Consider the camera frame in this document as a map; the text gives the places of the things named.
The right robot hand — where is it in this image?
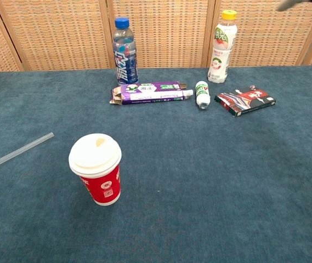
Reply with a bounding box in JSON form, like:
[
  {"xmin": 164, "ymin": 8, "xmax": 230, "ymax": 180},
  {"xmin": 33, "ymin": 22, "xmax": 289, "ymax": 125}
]
[{"xmin": 277, "ymin": 0, "xmax": 312, "ymax": 12}]

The red paper cup white lid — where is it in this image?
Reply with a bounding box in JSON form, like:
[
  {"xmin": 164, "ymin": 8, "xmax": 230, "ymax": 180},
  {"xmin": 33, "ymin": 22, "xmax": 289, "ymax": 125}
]
[{"xmin": 68, "ymin": 133, "xmax": 123, "ymax": 207}]

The translucent plastic straw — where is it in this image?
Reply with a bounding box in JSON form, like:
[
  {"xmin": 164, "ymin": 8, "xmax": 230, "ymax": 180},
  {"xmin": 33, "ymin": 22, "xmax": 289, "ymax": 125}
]
[{"xmin": 0, "ymin": 132, "xmax": 55, "ymax": 175}]

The white drink bottle yellow cap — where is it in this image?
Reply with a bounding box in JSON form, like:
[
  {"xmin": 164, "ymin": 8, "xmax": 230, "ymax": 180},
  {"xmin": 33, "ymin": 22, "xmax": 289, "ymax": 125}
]
[{"xmin": 207, "ymin": 9, "xmax": 238, "ymax": 84}]

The red black card box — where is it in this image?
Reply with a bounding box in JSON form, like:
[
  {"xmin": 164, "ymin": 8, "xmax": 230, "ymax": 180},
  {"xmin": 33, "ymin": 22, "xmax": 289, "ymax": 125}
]
[{"xmin": 214, "ymin": 85, "xmax": 277, "ymax": 118}]

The small white green bottle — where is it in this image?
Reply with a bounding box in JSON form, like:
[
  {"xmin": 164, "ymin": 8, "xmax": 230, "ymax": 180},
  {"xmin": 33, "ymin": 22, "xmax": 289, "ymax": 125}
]
[{"xmin": 195, "ymin": 81, "xmax": 211, "ymax": 110}]

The purple toothpaste box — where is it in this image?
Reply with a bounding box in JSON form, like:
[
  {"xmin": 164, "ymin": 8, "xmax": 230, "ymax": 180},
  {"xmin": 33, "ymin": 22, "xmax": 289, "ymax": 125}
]
[{"xmin": 109, "ymin": 81, "xmax": 194, "ymax": 106}]

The blue sports drink bottle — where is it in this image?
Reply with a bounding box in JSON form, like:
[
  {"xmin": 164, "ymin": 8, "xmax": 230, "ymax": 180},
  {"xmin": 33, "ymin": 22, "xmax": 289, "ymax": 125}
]
[{"xmin": 112, "ymin": 16, "xmax": 139, "ymax": 85}]

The blue carpet table cover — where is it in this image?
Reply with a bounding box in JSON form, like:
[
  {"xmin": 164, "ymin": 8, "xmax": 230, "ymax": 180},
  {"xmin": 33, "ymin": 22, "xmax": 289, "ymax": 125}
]
[{"xmin": 0, "ymin": 64, "xmax": 312, "ymax": 263}]

